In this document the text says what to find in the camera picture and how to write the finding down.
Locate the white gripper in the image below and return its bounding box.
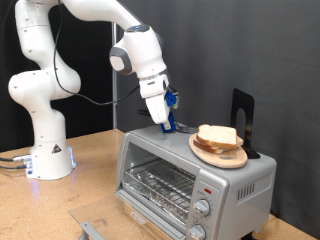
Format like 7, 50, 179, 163
139, 73, 172, 125

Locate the metal spatula with blue block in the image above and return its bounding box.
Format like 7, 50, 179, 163
137, 109, 198, 135

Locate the glass oven door with handle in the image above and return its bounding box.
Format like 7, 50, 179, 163
68, 190, 178, 240

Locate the aluminium foil oven tray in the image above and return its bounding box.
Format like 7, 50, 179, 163
123, 166, 193, 224

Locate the silver toaster oven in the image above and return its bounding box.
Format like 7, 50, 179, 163
114, 121, 278, 240

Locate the silver oven knob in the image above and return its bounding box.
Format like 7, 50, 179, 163
193, 199, 212, 218
188, 224, 208, 240

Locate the wooden riser under oven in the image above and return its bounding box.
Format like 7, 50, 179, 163
123, 203, 176, 240

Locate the vertical metal pole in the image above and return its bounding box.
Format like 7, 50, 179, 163
110, 22, 119, 130

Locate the black backdrop curtain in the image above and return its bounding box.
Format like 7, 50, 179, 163
0, 0, 114, 153

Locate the round wooden cutting board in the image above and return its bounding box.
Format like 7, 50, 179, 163
188, 132, 249, 169

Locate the black metal bookend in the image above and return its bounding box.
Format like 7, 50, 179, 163
230, 88, 262, 160

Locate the dark grey backdrop curtain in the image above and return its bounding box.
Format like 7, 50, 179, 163
116, 0, 320, 239

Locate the white wrist camera blue mount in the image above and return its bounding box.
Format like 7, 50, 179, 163
164, 87, 181, 111

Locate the metal oven wire rack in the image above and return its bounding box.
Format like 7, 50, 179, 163
123, 159, 197, 221

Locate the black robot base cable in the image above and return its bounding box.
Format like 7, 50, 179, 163
0, 163, 29, 171
0, 153, 33, 163

